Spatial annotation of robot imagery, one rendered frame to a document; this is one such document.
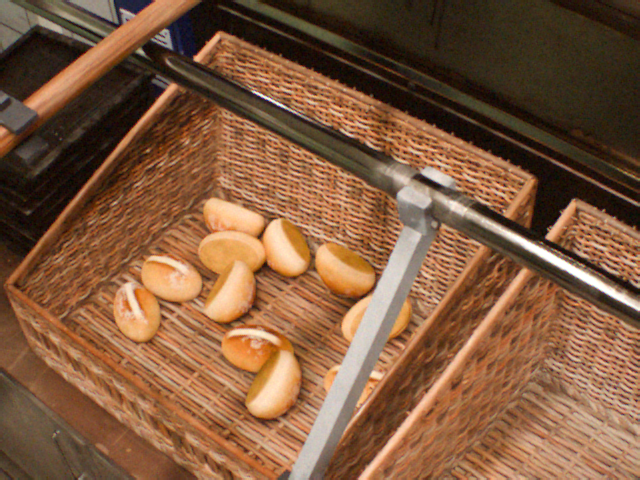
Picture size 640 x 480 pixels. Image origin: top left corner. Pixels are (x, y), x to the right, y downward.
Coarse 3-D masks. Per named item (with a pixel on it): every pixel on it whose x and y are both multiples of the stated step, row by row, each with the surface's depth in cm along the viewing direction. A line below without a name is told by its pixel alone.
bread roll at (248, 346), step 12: (252, 324) 172; (228, 336) 172; (240, 336) 170; (252, 336) 170; (264, 336) 170; (276, 336) 170; (228, 348) 172; (240, 348) 170; (252, 348) 170; (264, 348) 170; (276, 348) 170; (288, 348) 171; (240, 360) 171; (252, 360) 170; (264, 360) 170
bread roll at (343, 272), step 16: (320, 256) 179; (336, 256) 177; (352, 256) 179; (320, 272) 179; (336, 272) 176; (352, 272) 175; (368, 272) 176; (336, 288) 177; (352, 288) 176; (368, 288) 177
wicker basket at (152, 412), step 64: (192, 128) 187; (256, 128) 185; (384, 128) 169; (128, 192) 182; (192, 192) 194; (256, 192) 192; (320, 192) 182; (384, 192) 173; (64, 256) 177; (128, 256) 188; (192, 256) 189; (384, 256) 179; (64, 320) 182; (192, 320) 181; (256, 320) 179; (320, 320) 178; (448, 320) 152; (128, 384) 158; (192, 384) 173; (320, 384) 170; (384, 384) 146; (192, 448) 165; (256, 448) 164
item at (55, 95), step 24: (168, 0) 128; (192, 0) 130; (144, 24) 126; (168, 24) 128; (96, 48) 124; (120, 48) 125; (72, 72) 122; (96, 72) 123; (48, 96) 120; (72, 96) 122; (0, 144) 117
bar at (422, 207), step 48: (48, 0) 138; (144, 48) 129; (240, 96) 121; (336, 144) 115; (432, 192) 109; (432, 240) 113; (480, 240) 107; (528, 240) 104; (384, 288) 113; (576, 288) 101; (624, 288) 99; (384, 336) 114; (336, 384) 115; (336, 432) 116
